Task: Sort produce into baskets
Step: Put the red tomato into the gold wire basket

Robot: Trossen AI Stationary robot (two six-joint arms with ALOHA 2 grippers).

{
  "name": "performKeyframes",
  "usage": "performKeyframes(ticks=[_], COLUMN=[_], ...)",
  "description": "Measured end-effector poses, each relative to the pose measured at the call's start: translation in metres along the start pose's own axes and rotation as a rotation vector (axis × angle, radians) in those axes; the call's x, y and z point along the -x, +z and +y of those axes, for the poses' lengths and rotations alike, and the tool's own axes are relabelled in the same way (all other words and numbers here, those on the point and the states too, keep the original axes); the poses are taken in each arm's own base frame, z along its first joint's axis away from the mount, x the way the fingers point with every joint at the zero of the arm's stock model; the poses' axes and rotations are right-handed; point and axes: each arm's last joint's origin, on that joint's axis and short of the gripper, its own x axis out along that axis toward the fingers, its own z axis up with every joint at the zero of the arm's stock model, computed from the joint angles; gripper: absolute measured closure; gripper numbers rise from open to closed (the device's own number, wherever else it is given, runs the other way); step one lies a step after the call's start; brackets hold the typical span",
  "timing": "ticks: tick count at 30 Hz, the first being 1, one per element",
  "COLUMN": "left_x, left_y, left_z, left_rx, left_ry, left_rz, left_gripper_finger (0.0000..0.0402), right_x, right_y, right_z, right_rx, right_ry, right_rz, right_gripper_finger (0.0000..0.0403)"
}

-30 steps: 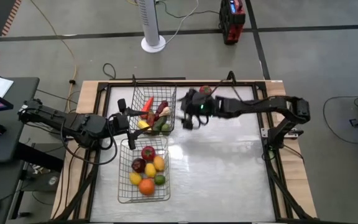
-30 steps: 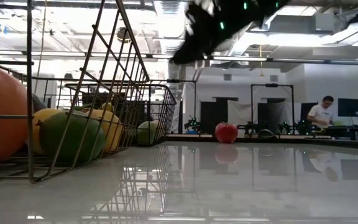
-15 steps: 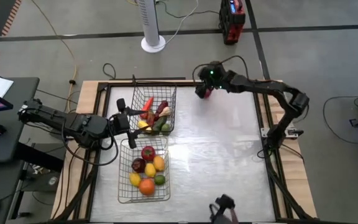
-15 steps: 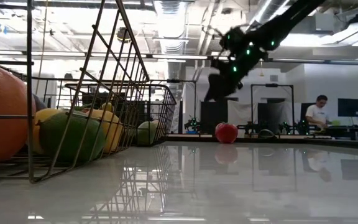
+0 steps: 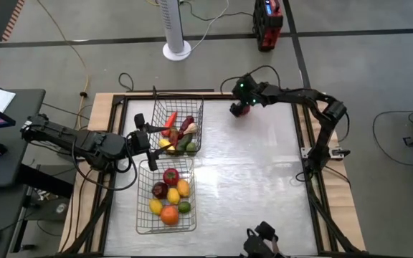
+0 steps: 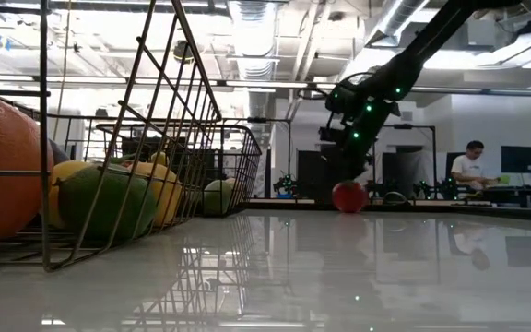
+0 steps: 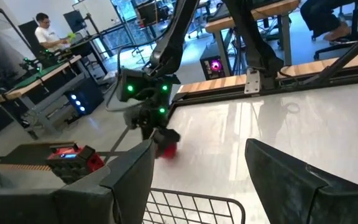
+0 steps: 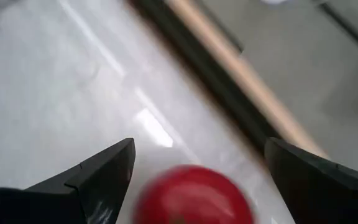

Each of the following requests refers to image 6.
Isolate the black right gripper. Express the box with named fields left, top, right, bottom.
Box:
left=337, top=101, right=402, bottom=185

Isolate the green pepper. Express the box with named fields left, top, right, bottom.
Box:
left=200, top=179, right=235, bottom=217

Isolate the yellow lemon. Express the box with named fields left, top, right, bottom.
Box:
left=47, top=160, right=94, bottom=231
left=148, top=150, right=171, bottom=168
left=126, top=160, right=184, bottom=228

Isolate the orange fruit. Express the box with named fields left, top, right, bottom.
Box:
left=0, top=94, right=55, bottom=248

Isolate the black panel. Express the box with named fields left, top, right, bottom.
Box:
left=382, top=151, right=432, bottom=195
left=296, top=149, right=340, bottom=204

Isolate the person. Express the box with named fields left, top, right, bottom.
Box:
left=449, top=140, right=502, bottom=191

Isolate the long ceiling light strip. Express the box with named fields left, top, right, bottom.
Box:
left=223, top=80, right=311, bottom=89

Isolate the grey ceiling pipe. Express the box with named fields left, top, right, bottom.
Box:
left=407, top=85, right=531, bottom=98

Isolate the black desk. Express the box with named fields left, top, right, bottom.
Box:
left=458, top=184, right=531, bottom=208

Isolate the black monitor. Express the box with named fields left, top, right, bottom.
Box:
left=500, top=145, right=531, bottom=174

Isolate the round black ceiling device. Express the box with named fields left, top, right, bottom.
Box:
left=172, top=40, right=195, bottom=64

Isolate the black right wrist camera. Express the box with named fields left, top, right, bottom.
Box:
left=318, top=124, right=349, bottom=145

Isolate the black metal table frame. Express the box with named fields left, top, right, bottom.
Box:
left=242, top=197, right=531, bottom=222

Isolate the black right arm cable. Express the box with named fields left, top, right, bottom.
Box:
left=295, top=68, right=377, bottom=102

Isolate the black wire basket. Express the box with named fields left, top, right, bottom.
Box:
left=48, top=113, right=264, bottom=219

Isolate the silver ceiling duct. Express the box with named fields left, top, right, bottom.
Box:
left=366, top=0, right=432, bottom=47
left=226, top=0, right=280, bottom=121

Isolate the yellow hanging cable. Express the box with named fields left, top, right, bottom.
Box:
left=52, top=0, right=74, bottom=144

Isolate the silver wire basket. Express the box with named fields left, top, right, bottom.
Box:
left=0, top=0, right=224, bottom=273

